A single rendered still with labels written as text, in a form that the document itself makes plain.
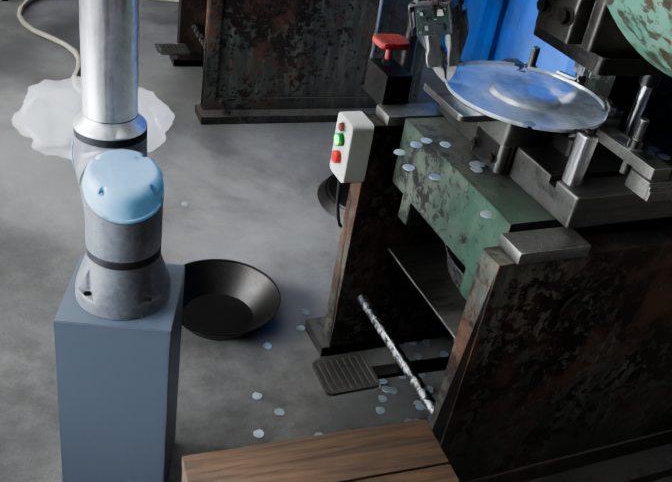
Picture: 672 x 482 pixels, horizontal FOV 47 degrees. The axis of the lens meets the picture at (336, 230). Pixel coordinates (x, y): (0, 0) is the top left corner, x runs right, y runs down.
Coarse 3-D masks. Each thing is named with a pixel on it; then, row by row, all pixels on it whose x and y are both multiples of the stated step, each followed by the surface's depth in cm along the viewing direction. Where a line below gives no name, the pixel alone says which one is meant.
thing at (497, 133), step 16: (432, 96) 135; (448, 96) 133; (464, 112) 128; (480, 128) 143; (496, 128) 139; (512, 128) 136; (528, 128) 137; (480, 144) 144; (496, 144) 139; (512, 144) 138; (528, 144) 139; (496, 160) 139
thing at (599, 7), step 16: (544, 0) 132; (560, 0) 130; (576, 0) 127; (592, 0) 127; (544, 16) 134; (560, 16) 129; (576, 16) 127; (592, 16) 128; (608, 16) 126; (560, 32) 131; (576, 32) 129; (592, 32) 128; (608, 32) 128; (592, 48) 129; (608, 48) 130; (624, 48) 132
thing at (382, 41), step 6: (378, 36) 160; (384, 36) 161; (390, 36) 161; (396, 36) 162; (402, 36) 162; (378, 42) 159; (384, 42) 158; (390, 42) 158; (396, 42) 159; (402, 42) 159; (408, 42) 160; (384, 48) 158; (390, 48) 158; (396, 48) 159; (402, 48) 159; (408, 48) 160; (390, 54) 162
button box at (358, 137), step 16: (352, 112) 159; (336, 128) 161; (352, 128) 154; (368, 128) 155; (352, 144) 156; (368, 144) 157; (352, 160) 158; (336, 176) 163; (352, 176) 160; (336, 208) 173
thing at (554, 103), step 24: (456, 72) 143; (480, 72) 145; (504, 72) 147; (528, 72) 149; (456, 96) 133; (480, 96) 135; (504, 96) 135; (528, 96) 137; (552, 96) 139; (576, 96) 142; (504, 120) 127; (528, 120) 129; (552, 120) 131; (576, 120) 132; (600, 120) 134
